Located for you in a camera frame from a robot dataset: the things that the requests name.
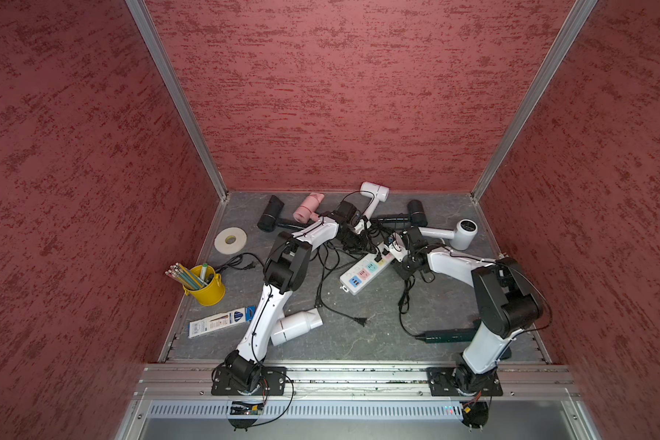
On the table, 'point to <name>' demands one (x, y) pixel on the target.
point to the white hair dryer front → (292, 325)
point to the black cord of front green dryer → (403, 303)
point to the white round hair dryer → (463, 236)
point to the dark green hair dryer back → (417, 216)
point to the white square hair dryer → (378, 192)
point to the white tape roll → (230, 240)
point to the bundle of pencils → (186, 277)
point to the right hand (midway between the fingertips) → (400, 268)
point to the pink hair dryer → (307, 211)
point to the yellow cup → (214, 292)
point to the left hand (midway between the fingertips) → (371, 256)
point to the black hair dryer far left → (269, 219)
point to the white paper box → (223, 321)
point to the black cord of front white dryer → (319, 304)
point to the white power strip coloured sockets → (368, 269)
